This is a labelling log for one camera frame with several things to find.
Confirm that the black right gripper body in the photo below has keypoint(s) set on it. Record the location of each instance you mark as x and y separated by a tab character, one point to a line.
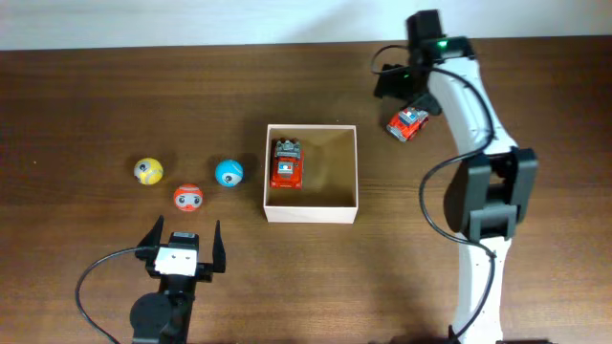
399	84

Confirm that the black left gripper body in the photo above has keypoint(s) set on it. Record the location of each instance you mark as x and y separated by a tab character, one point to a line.
204	273

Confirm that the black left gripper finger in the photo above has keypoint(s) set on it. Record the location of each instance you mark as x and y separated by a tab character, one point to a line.
149	245
218	264

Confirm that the red toy truck yellow ladder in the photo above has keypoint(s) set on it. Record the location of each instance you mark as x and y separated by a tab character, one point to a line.
405	124

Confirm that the red toy truck blue tracks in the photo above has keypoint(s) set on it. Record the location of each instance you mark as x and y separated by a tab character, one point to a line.
288	159

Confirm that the white cardboard box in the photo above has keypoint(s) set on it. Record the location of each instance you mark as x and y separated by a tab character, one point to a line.
330	180

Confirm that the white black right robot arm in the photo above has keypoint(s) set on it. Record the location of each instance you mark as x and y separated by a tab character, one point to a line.
489	193

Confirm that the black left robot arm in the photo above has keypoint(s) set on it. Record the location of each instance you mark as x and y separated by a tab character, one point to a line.
163	316

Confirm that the red face ball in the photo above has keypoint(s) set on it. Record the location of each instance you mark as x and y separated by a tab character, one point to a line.
188	197

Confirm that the yellow face ball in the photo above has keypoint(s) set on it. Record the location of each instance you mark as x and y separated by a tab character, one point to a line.
148	171

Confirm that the blue face ball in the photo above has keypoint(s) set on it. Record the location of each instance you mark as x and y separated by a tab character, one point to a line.
229	173

